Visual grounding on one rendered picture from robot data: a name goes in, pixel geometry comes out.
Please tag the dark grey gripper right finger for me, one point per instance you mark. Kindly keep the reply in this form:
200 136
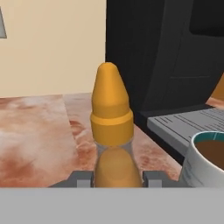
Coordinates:
157 178

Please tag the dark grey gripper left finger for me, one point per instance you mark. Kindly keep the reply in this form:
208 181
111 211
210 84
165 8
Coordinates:
79 178

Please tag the honey bottle with yellow cap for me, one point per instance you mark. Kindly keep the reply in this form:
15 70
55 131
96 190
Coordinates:
112 116

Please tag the white mug with teal rim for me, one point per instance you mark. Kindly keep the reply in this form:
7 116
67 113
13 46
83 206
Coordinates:
204 166

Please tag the black coffee machine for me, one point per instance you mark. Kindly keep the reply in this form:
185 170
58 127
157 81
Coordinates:
169 73

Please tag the grey wall fixture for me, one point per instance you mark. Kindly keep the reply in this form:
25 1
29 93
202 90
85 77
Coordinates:
2 24

